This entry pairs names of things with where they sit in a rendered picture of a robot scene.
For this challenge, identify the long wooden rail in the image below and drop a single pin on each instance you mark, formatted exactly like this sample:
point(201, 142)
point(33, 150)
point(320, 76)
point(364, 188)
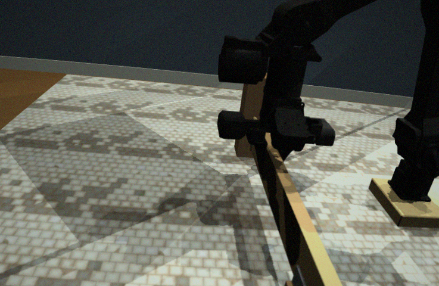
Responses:
point(299, 236)

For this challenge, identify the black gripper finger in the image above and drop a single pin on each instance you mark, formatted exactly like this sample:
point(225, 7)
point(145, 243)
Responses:
point(284, 154)
point(260, 147)

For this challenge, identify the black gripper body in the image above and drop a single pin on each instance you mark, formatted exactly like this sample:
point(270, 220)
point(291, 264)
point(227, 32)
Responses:
point(233, 125)

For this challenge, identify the short wooden post with two pegs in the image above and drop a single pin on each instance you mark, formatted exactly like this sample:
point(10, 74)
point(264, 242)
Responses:
point(251, 102)

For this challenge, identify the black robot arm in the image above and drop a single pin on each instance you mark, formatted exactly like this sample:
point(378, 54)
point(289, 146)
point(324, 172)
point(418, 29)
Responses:
point(299, 23)

